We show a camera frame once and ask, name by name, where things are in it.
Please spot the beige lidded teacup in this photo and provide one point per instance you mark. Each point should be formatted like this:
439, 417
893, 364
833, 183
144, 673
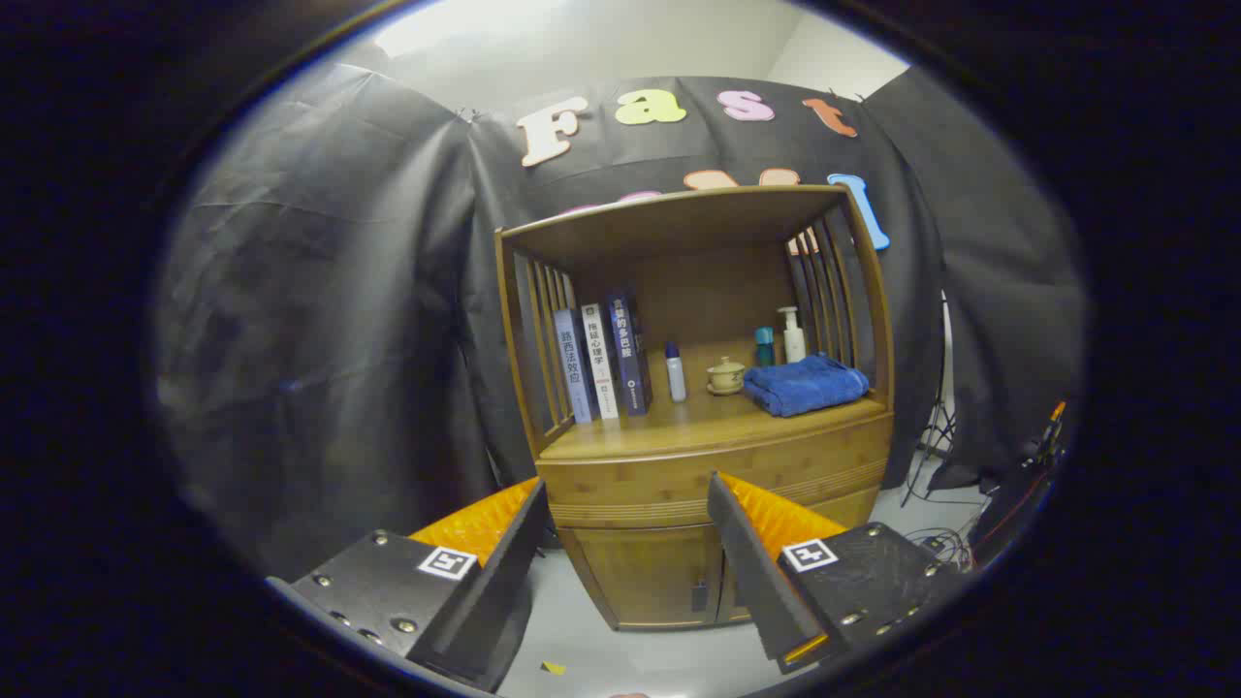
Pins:
725, 375

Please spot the folded blue towel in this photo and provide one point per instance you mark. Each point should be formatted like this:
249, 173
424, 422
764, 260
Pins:
805, 388

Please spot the white bottle with blue cap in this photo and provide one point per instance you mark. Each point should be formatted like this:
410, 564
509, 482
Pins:
676, 380

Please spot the black backdrop cloth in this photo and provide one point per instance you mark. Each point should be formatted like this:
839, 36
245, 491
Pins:
339, 291

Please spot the light blue book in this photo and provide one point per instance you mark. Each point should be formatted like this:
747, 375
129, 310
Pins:
574, 368

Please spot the black equipment with orange clip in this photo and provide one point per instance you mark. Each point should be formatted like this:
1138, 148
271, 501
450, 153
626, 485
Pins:
1008, 504

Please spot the white book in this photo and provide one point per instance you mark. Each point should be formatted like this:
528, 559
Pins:
599, 364

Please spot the black tripod stand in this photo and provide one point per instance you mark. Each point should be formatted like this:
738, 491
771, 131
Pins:
938, 427

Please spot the wooden countertop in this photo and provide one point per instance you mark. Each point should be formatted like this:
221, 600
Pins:
698, 422

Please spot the wooden cabinet with hutch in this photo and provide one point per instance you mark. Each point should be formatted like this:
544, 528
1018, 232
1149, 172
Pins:
679, 218

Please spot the white pump bottle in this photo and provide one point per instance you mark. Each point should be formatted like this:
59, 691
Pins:
794, 344

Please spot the dark blue book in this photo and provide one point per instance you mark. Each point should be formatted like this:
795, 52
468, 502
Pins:
628, 359

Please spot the teal bottle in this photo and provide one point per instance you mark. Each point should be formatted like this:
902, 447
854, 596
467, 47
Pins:
765, 347

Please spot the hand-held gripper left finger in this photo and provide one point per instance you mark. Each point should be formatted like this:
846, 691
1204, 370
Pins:
509, 582

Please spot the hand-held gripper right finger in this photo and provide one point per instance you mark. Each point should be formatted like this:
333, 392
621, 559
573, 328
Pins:
747, 562

